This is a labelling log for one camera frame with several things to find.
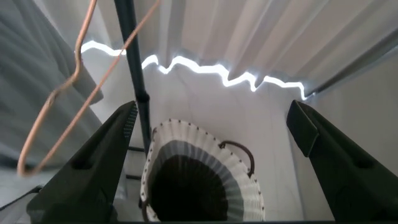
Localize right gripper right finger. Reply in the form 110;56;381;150
285;99;398;223

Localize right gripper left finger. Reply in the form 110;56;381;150
26;100;139;223

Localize pale grey shorts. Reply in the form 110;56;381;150
0;0;105;218

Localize pink clothes hanger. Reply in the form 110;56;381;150
17;0;162;177

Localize white laundry basket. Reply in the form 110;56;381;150
139;118;266;222

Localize black clothes rack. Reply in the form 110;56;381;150
113;0;154;182

